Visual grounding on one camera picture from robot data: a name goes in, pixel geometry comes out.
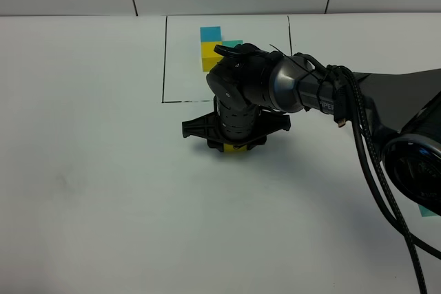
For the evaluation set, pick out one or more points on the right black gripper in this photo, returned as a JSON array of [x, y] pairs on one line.
[[225, 125]]

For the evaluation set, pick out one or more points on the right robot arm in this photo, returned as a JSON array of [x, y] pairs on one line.
[[255, 92]]

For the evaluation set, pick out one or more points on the yellow template block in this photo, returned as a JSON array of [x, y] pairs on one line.
[[209, 58]]

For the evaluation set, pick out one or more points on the green template block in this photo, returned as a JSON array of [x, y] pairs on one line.
[[232, 43]]

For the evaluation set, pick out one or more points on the blue template block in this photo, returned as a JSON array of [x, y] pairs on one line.
[[210, 34]]

